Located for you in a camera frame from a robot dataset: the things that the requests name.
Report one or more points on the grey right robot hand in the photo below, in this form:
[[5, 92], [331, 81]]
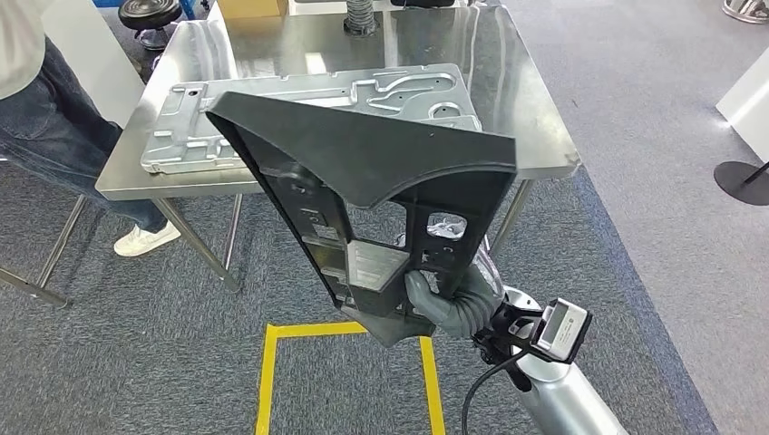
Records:
[[429, 303]]

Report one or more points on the black plastic panel part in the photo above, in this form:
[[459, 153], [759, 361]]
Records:
[[360, 150]]

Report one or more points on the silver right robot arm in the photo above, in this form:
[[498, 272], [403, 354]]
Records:
[[559, 396]]

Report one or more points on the stainless steel workbench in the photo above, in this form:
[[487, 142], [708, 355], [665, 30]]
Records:
[[511, 120]]

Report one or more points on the yellow floor tape square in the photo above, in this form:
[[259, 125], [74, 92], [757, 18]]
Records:
[[267, 384]]

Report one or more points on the stamped silver metal plate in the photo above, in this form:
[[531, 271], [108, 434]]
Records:
[[180, 132]]

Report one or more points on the white table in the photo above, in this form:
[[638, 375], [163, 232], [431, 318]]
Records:
[[318, 6]]

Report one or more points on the black round stand base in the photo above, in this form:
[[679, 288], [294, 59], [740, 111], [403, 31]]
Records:
[[739, 183]]

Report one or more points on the brown cardboard box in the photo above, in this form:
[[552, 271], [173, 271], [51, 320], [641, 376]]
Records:
[[252, 7]]

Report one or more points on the white board panel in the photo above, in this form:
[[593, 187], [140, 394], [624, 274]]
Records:
[[96, 60], [748, 108]]

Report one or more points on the black round stool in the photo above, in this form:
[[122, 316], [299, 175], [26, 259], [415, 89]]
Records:
[[150, 18]]

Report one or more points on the person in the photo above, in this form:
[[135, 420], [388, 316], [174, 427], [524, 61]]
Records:
[[48, 144]]

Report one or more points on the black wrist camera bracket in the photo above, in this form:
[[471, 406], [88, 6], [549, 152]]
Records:
[[511, 336]]

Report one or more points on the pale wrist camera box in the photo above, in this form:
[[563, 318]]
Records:
[[565, 330]]

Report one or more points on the steel seat frame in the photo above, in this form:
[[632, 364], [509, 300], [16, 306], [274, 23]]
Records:
[[51, 264]]

